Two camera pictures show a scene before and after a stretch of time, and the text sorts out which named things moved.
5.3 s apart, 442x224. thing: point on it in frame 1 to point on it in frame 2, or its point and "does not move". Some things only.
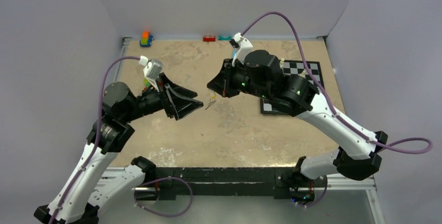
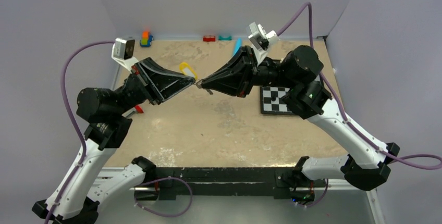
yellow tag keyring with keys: (213, 98) to (186, 69)
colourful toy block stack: (146, 39) does not move
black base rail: (277, 181) does not move
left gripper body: (162, 97) to (137, 72)
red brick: (209, 38) does not move
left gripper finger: (181, 107) to (166, 83)
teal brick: (220, 38) does not move
